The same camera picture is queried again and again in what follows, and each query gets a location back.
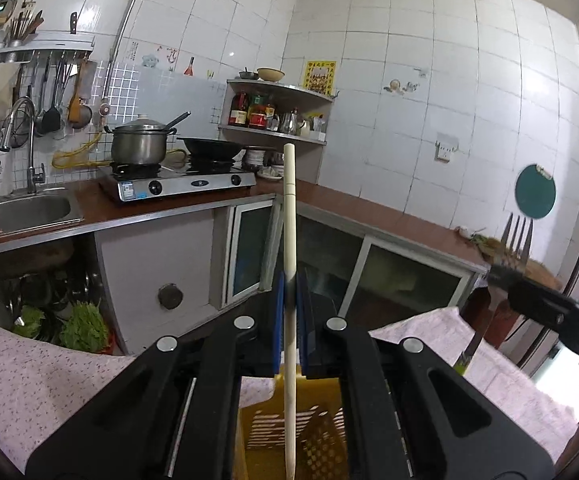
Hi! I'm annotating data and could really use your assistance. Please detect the white soap bottle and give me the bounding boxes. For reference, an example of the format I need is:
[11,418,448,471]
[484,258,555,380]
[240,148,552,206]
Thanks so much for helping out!
[0,153,15,196]

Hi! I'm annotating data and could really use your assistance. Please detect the small green vegetable bunch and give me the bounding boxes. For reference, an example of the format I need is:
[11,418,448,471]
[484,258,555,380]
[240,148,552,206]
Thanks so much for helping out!
[11,304,46,339]

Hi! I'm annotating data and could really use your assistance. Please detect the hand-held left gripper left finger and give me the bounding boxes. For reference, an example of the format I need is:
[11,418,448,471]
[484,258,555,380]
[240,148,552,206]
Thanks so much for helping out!
[25,269,290,480]

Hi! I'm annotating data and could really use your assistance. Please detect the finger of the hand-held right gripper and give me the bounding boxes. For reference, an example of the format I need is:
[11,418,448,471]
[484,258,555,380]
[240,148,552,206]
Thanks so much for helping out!
[486,261,567,330]

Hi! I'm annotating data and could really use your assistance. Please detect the metal wall pipe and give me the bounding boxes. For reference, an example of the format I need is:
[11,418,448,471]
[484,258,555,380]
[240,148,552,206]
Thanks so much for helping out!
[100,0,158,131]

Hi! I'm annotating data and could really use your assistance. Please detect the dark red sauce bottle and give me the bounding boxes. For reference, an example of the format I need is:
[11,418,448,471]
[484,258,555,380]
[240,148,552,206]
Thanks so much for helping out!
[228,91,249,128]

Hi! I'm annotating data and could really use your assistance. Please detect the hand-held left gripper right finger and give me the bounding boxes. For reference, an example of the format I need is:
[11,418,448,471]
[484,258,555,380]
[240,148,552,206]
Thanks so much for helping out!
[296,268,556,480]

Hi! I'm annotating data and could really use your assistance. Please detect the stack of dishes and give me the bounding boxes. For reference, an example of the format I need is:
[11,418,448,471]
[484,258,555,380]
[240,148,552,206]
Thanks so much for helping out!
[241,147,285,181]

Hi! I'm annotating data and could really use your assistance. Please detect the glass cabinet door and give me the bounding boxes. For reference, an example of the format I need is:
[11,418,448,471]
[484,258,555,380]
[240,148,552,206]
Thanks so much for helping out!
[223,199,276,307]

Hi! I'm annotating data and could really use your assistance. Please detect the black wok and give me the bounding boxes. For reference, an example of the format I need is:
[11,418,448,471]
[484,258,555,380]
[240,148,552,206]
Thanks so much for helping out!
[176,136,248,161]

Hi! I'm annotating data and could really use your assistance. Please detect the white wall socket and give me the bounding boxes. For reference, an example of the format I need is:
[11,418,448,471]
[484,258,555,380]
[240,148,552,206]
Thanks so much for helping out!
[435,133,459,162]

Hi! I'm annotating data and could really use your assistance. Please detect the hanging black ladle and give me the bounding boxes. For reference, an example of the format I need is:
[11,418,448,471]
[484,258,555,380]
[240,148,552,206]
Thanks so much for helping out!
[34,57,63,137]

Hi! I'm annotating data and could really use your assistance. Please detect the yellow wall poster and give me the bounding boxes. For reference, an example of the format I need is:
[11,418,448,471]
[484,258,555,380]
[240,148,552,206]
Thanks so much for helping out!
[301,60,338,96]

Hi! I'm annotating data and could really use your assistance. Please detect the large green vegetable bunch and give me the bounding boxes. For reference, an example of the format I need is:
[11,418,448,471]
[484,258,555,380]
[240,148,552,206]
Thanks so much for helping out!
[61,301,111,352]

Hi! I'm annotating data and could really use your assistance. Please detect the steel gas stove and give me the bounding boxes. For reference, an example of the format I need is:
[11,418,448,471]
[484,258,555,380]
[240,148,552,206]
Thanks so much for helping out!
[98,157,258,205]

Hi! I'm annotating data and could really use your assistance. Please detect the pale wooden chopstick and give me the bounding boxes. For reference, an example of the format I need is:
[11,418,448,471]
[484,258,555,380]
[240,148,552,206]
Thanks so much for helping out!
[282,143,301,480]

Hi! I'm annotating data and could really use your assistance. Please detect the black ladle handle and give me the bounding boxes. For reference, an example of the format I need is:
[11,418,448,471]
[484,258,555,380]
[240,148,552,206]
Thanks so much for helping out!
[161,111,191,132]

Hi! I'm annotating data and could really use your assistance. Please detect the sliding glass cabinet doors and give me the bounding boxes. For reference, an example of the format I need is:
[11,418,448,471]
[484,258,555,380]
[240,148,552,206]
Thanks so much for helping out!
[289,209,486,322]

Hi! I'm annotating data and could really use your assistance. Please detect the pink floral tablecloth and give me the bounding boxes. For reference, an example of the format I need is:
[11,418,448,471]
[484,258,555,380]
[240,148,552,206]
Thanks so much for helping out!
[0,307,579,480]

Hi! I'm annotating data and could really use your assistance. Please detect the yellow slotted utensil basket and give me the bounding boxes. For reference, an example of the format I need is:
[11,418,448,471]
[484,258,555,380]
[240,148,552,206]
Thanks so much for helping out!
[234,365,351,480]

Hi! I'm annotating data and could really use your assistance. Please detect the yellow gas hose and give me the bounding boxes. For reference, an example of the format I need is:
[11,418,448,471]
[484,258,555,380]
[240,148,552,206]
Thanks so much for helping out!
[51,132,188,170]

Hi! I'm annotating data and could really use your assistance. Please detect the steel wall utensil rack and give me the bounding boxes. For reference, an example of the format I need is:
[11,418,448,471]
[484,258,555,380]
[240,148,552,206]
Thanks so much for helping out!
[0,31,95,64]

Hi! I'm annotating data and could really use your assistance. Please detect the red label sauce jar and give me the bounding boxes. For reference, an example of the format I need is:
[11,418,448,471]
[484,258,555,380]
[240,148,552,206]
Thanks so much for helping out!
[248,95,271,130]

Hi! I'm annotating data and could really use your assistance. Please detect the steel cooking pot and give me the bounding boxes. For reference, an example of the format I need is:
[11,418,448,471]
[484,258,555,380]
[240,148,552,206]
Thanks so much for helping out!
[104,114,178,166]

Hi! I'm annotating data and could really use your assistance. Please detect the white corner shelf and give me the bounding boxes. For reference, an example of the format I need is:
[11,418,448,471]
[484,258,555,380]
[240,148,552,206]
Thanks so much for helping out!
[217,78,335,147]

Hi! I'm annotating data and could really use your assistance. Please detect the dark pots under sink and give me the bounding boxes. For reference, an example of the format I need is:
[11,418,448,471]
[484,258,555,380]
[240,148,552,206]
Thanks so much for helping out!
[6,269,106,332]

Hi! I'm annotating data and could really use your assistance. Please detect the metal fork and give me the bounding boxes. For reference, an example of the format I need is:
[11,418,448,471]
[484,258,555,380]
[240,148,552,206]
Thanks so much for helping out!
[453,213,535,377]

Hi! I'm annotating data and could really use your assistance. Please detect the green round cutting board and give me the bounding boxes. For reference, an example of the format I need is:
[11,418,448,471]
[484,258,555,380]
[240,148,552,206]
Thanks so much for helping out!
[514,163,557,220]

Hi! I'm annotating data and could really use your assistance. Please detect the holder of kitchen utensils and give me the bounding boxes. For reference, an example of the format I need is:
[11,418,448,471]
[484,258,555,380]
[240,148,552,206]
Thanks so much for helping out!
[8,9,45,44]

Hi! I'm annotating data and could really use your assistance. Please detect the white cabinet panel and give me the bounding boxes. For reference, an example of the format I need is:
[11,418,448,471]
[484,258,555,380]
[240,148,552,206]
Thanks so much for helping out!
[93,214,221,357]

